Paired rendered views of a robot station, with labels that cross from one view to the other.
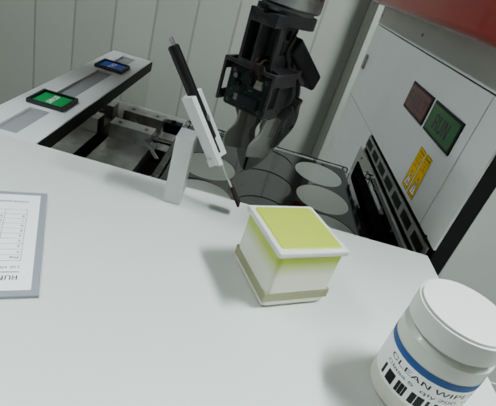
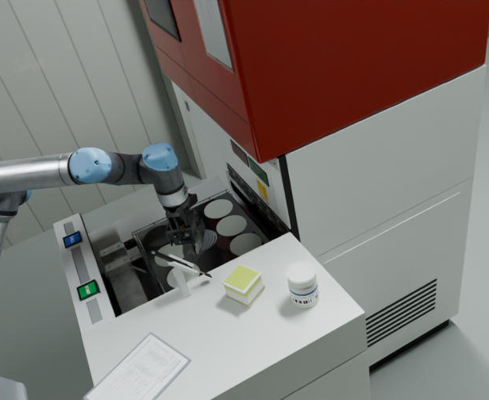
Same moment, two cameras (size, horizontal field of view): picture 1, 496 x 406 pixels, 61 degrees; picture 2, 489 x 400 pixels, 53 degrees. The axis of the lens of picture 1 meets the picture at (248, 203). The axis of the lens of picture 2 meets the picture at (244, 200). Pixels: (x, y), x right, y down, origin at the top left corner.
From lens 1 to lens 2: 0.85 m
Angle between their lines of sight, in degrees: 14
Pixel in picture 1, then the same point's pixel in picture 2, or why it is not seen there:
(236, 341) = (251, 325)
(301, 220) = (240, 273)
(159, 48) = (5, 148)
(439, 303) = (292, 276)
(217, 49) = (50, 115)
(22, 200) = (148, 340)
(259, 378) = (264, 329)
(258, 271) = (240, 300)
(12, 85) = not seen: outside the picture
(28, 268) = (179, 356)
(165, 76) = not seen: hidden behind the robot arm
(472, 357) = (307, 284)
